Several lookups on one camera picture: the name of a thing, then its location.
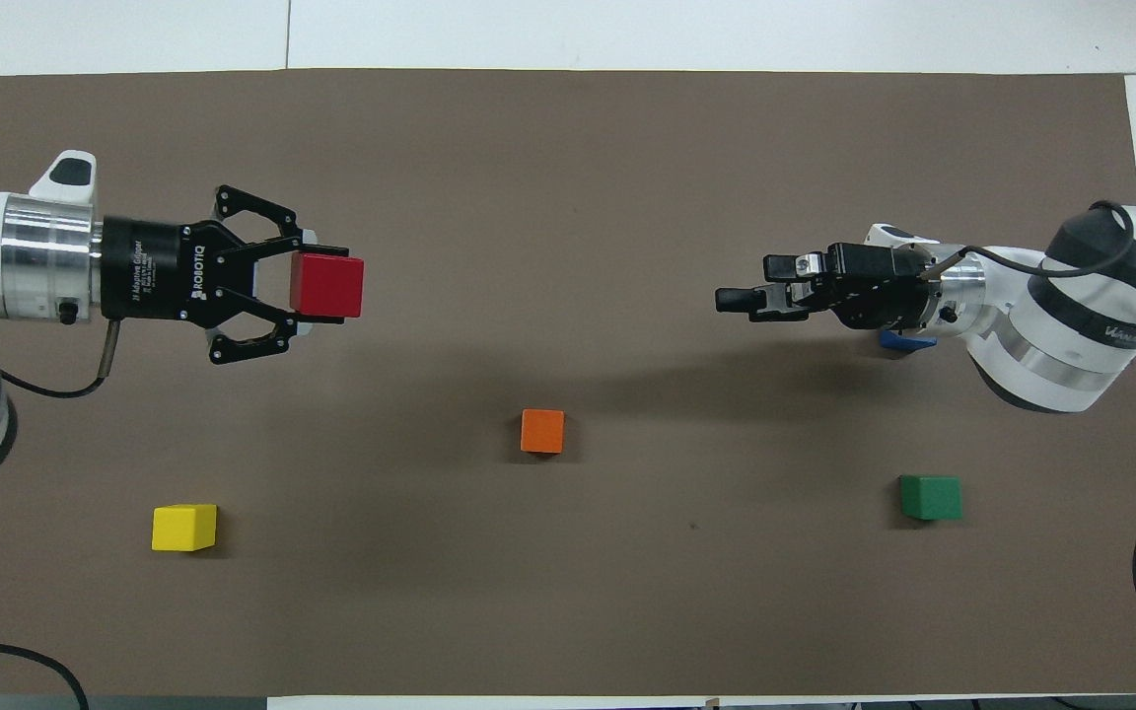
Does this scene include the black loose floor cable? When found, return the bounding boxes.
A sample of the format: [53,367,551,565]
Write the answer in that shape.
[0,637,92,710]

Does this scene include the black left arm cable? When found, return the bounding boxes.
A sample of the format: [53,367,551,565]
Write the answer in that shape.
[0,319,123,400]

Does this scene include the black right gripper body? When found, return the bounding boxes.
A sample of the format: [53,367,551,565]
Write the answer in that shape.
[795,241,936,331]

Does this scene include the red wooden block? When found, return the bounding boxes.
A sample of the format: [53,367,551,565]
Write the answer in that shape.
[289,252,367,320]

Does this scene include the green wooden block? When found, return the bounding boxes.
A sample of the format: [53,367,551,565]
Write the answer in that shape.
[898,474,963,522]

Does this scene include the yellow wooden block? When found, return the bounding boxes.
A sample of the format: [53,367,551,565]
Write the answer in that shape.
[151,503,219,553]

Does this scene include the brown paper table mat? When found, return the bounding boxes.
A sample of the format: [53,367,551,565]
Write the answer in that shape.
[0,67,1136,699]

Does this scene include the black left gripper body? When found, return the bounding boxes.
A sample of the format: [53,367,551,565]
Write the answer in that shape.
[99,214,255,324]

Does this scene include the orange wooden block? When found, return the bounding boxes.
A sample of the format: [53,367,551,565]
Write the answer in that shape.
[520,408,566,456]

